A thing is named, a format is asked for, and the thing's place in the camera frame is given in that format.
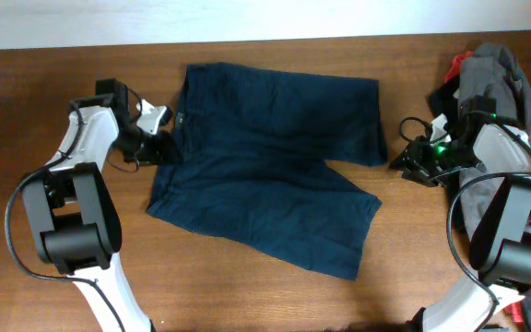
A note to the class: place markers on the navy blue shorts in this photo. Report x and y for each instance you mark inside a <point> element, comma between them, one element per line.
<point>256,148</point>

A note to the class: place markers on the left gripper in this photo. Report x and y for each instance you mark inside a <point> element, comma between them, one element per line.
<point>161,154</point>

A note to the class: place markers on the red garment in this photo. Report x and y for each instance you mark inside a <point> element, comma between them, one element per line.
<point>455,68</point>

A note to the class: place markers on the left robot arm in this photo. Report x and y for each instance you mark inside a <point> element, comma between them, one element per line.
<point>73,222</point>

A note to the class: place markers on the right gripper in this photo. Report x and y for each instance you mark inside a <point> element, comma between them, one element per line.
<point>414,160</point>

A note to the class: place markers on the black garment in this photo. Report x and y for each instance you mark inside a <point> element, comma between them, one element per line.
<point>443,101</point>

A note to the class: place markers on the grey garment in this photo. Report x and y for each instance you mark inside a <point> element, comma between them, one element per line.
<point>493,72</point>

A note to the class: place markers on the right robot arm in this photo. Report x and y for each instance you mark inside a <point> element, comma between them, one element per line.
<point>498,270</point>

